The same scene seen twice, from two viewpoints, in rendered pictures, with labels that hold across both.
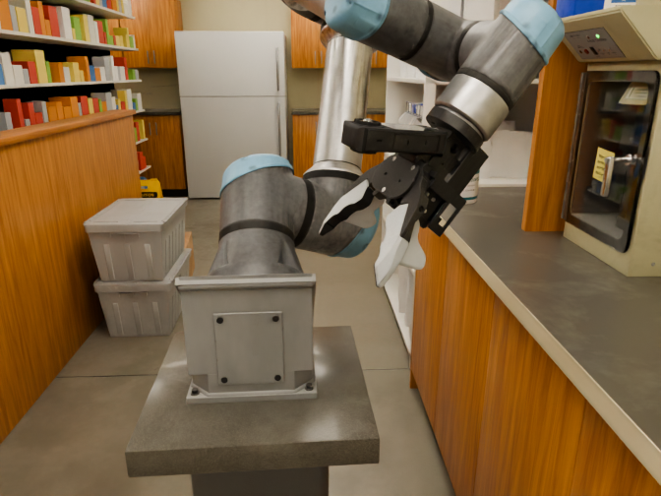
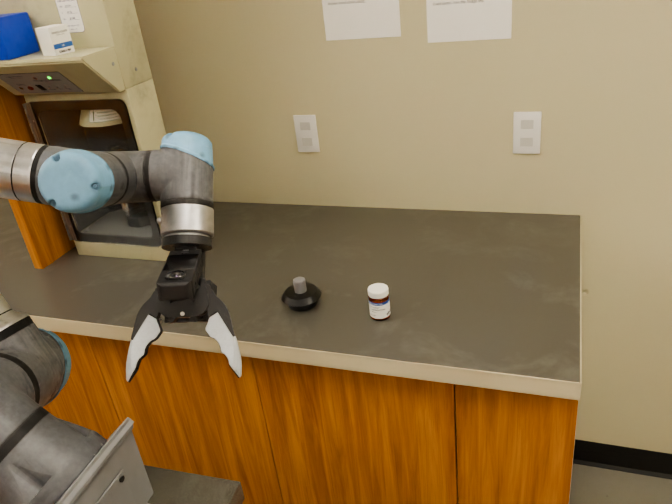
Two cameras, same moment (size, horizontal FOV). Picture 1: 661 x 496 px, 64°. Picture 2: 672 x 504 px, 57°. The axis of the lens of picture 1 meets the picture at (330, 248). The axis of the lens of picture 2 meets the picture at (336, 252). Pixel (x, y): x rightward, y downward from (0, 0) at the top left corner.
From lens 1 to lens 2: 60 cm
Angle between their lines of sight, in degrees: 60
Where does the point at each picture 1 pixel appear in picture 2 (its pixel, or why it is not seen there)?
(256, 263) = (77, 452)
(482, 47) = (182, 179)
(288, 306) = (123, 460)
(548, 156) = not seen: hidden behind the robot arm
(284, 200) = (15, 385)
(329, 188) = (18, 346)
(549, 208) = (50, 236)
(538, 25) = (207, 151)
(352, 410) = (199, 489)
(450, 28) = (132, 167)
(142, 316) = not seen: outside the picture
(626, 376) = (270, 328)
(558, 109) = not seen: hidden behind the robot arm
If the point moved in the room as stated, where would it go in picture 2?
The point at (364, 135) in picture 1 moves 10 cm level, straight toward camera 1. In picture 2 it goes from (191, 286) to (260, 297)
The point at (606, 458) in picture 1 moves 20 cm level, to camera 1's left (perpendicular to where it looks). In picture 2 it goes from (287, 383) to (244, 448)
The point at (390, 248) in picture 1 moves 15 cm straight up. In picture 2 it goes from (233, 347) to (211, 250)
